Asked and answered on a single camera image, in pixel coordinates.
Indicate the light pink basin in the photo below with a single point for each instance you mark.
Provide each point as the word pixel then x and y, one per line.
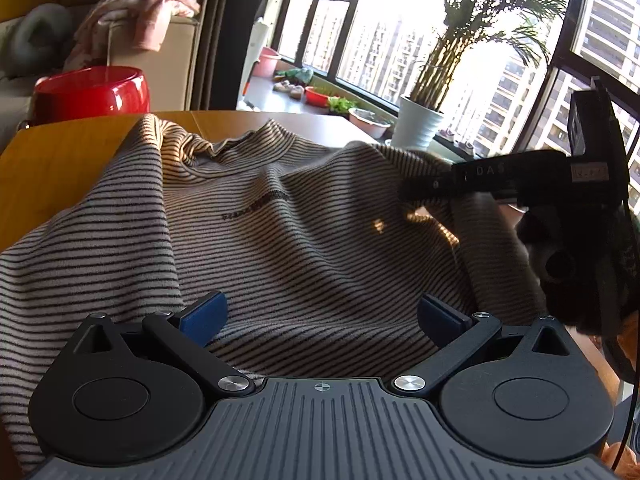
pixel 368 122

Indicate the white plant pot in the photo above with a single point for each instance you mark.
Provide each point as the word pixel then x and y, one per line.
pixel 416 125

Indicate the red plastic basin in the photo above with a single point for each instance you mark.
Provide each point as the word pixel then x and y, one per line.
pixel 317 96

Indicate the dark brown curtain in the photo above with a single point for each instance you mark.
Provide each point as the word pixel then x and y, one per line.
pixel 223 38

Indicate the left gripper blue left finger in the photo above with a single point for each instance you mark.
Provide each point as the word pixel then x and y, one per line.
pixel 202 320

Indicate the pink clothes pile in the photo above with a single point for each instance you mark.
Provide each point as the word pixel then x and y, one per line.
pixel 151 19

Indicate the tall palm plant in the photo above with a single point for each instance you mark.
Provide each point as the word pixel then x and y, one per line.
pixel 514 23

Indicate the striped knit sweater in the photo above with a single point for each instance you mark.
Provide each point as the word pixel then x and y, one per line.
pixel 321 259

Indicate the pink plastic basin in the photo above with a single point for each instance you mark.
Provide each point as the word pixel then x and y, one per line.
pixel 266 63

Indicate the grey neck pillow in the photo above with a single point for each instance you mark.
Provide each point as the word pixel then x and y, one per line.
pixel 36 41

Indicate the green leafy plants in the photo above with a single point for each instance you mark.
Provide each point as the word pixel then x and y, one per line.
pixel 340 106

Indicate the beige sofa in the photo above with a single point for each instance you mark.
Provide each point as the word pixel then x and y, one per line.
pixel 168 71

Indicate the white floor cleaner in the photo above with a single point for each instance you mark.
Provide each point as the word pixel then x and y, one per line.
pixel 258 37

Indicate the pink slippers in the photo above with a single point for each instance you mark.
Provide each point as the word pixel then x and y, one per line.
pixel 294 91

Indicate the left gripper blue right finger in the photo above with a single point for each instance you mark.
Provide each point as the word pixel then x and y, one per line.
pixel 441 323

